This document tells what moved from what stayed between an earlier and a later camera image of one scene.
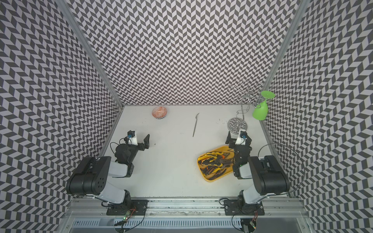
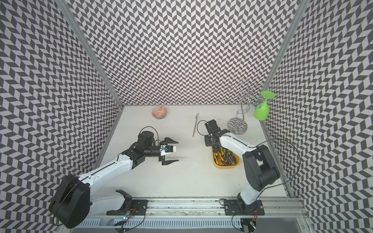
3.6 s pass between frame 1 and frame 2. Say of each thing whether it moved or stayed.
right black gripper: moved
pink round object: stayed
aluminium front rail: stayed
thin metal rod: stayed
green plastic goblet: stayed
